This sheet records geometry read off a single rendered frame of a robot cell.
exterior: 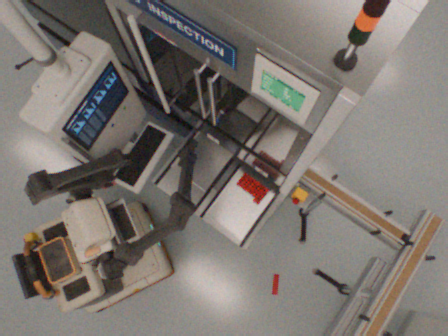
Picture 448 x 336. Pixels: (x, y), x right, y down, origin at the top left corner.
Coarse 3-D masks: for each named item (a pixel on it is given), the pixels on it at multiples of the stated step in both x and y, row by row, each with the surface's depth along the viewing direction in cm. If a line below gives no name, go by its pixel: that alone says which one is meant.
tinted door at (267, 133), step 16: (224, 80) 133; (224, 96) 146; (240, 96) 136; (224, 112) 161; (240, 112) 149; (256, 112) 139; (272, 112) 130; (224, 128) 180; (240, 128) 166; (256, 128) 153; (272, 128) 142; (288, 128) 133; (256, 144) 170; (272, 144) 157; (288, 144) 146; (272, 160) 175
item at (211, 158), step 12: (204, 144) 219; (216, 144) 219; (204, 156) 217; (216, 156) 217; (228, 156) 217; (180, 168) 215; (204, 168) 215; (216, 168) 215; (192, 180) 213; (204, 180) 213
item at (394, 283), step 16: (416, 224) 204; (432, 224) 201; (416, 240) 197; (432, 240) 195; (400, 256) 197; (416, 256) 205; (432, 256) 190; (384, 272) 202; (400, 272) 191; (416, 272) 194; (384, 288) 192; (400, 288) 193; (368, 304) 194; (384, 304) 190; (368, 320) 182; (384, 320) 188
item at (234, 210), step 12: (228, 192) 211; (240, 192) 211; (216, 204) 210; (228, 204) 210; (240, 204) 210; (252, 204) 210; (264, 204) 210; (216, 216) 208; (228, 216) 208; (240, 216) 208; (252, 216) 208; (228, 228) 206; (240, 228) 206; (240, 240) 203
